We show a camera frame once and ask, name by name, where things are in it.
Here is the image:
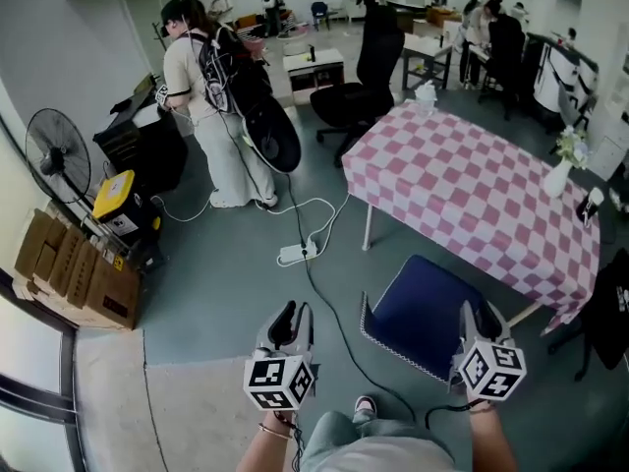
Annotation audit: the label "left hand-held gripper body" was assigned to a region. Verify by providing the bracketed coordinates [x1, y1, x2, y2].
[243, 346, 318, 413]

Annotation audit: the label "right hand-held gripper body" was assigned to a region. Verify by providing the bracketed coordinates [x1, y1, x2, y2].
[448, 337, 528, 403]

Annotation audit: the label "person's right forearm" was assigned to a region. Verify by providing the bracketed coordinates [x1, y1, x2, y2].
[466, 400, 520, 472]

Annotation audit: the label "person's left forearm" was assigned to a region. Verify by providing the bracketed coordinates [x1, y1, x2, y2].
[235, 408, 302, 472]

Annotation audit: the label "black mesh office chair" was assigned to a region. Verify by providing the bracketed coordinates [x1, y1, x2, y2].
[546, 248, 629, 383]

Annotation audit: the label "pink checkered tablecloth table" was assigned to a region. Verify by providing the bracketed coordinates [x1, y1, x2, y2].
[341, 98, 601, 336]

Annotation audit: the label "black high-back office chair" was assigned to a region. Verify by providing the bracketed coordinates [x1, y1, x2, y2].
[310, 4, 407, 167]

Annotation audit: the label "rose gold bangle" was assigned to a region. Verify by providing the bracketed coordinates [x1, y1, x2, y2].
[257, 420, 295, 442]

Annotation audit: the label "white power strip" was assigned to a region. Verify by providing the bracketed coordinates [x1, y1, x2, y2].
[276, 236, 321, 268]

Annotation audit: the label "person's jeans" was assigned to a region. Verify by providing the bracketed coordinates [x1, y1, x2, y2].
[299, 408, 459, 462]

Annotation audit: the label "person's right shoe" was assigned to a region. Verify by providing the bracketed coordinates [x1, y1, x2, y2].
[353, 394, 378, 425]

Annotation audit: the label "person's light shirt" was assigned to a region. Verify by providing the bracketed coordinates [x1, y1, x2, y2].
[338, 435, 458, 472]

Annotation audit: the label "pink checked tablecloth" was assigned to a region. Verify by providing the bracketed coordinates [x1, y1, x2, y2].
[341, 98, 601, 336]

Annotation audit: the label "dark bottle with white cap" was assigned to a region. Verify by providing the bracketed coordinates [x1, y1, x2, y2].
[576, 186, 605, 226]

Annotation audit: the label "large black round pan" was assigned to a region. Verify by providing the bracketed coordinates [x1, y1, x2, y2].
[242, 97, 303, 176]

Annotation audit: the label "white flower bouquet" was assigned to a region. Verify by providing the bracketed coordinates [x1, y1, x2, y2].
[556, 125, 592, 169]

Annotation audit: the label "stack of cardboard boxes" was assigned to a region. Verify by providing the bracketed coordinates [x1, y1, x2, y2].
[13, 207, 144, 333]

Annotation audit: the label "yellow-lid black bin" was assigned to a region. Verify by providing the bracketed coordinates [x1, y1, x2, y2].
[91, 169, 164, 246]

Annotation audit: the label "white drawer cabinet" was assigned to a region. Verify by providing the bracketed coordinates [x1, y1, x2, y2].
[587, 115, 629, 182]

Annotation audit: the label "black cabinet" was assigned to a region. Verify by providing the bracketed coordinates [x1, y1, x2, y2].
[92, 85, 191, 195]

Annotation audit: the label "glass double door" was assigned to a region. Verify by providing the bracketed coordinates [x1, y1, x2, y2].
[0, 267, 87, 472]

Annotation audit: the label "black backpack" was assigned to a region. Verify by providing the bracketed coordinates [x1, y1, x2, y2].
[196, 26, 248, 118]

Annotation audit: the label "white low cabinet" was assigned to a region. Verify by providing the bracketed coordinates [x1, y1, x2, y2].
[283, 46, 345, 105]

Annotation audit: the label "black standing fan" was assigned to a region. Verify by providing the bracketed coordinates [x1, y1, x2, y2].
[25, 107, 93, 207]

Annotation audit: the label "grey metal desk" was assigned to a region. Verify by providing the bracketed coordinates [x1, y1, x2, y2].
[401, 34, 454, 91]

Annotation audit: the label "black floor cable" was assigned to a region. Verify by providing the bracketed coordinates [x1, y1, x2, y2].
[284, 172, 419, 425]

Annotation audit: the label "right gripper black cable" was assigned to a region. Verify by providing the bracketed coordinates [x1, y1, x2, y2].
[425, 403, 476, 431]

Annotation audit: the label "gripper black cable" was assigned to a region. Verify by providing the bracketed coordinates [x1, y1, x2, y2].
[425, 403, 476, 431]
[289, 423, 306, 472]

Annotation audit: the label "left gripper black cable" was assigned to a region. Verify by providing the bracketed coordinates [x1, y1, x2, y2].
[289, 423, 306, 472]

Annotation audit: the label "white floor cable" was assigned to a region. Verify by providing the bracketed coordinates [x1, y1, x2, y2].
[150, 192, 351, 268]

